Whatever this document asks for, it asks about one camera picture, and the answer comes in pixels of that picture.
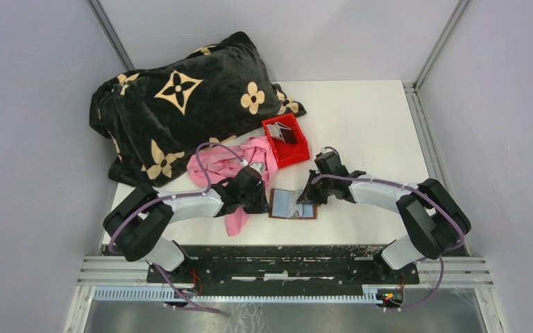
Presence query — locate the white credit card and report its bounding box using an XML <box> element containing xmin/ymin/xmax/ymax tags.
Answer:
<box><xmin>289</xmin><ymin>204</ymin><xmax>317</xmax><ymax>219</ymax></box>

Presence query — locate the brown leather card holder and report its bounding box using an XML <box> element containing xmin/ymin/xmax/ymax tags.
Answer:
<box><xmin>269</xmin><ymin>189</ymin><xmax>317</xmax><ymax>220</ymax></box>

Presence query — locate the red plastic bin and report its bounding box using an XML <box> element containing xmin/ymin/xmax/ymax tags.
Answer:
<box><xmin>262</xmin><ymin>114</ymin><xmax>310</xmax><ymax>169</ymax></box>

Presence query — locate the stack of cards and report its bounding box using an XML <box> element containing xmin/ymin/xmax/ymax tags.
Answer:
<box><xmin>266</xmin><ymin>122</ymin><xmax>298</xmax><ymax>144</ymax></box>

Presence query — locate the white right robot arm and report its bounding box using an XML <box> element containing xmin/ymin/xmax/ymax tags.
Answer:
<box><xmin>296</xmin><ymin>148</ymin><xmax>471</xmax><ymax>283</ymax></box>

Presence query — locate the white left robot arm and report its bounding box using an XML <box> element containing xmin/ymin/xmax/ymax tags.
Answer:
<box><xmin>103</xmin><ymin>162</ymin><xmax>268</xmax><ymax>282</ymax></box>

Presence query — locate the pink cloth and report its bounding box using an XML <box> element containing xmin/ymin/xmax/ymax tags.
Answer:
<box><xmin>187</xmin><ymin>135</ymin><xmax>278</xmax><ymax>237</ymax></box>

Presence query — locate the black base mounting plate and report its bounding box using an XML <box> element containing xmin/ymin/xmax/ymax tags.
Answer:
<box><xmin>167</xmin><ymin>245</ymin><xmax>420</xmax><ymax>296</ymax></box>

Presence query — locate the black floral blanket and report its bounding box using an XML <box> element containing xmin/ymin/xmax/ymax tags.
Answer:
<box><xmin>89</xmin><ymin>31</ymin><xmax>306</xmax><ymax>187</ymax></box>

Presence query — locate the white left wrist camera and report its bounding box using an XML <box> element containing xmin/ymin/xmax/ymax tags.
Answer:
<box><xmin>249</xmin><ymin>162</ymin><xmax>266</xmax><ymax>174</ymax></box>

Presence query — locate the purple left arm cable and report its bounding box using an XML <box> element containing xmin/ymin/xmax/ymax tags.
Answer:
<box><xmin>107</xmin><ymin>142</ymin><xmax>249</xmax><ymax>315</ymax></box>

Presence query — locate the aluminium rail frame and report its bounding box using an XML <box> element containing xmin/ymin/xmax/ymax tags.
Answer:
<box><xmin>63</xmin><ymin>256</ymin><xmax>505</xmax><ymax>332</ymax></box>

